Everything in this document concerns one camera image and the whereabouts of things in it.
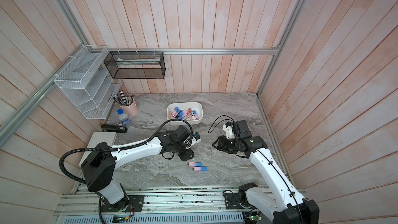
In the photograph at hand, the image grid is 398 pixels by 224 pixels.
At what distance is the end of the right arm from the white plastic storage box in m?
0.34

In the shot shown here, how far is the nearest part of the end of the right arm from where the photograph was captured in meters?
0.54

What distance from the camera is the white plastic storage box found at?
1056 mm
